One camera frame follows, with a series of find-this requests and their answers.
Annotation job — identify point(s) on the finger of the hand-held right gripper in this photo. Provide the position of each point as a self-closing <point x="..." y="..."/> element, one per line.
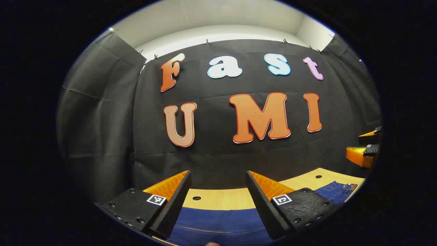
<point x="355" y="155"/>
<point x="368" y="139"/>

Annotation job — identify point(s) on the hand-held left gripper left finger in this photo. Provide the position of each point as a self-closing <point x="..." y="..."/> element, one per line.
<point x="174" y="206"/>

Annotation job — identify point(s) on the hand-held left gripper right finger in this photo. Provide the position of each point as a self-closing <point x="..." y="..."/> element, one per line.
<point x="262" y="208"/>

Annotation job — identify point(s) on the blue denim jeans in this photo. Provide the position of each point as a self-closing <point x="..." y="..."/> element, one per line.
<point x="218" y="225"/>

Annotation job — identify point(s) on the black backdrop cloth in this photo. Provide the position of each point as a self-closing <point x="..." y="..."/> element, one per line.
<point x="218" y="153"/>

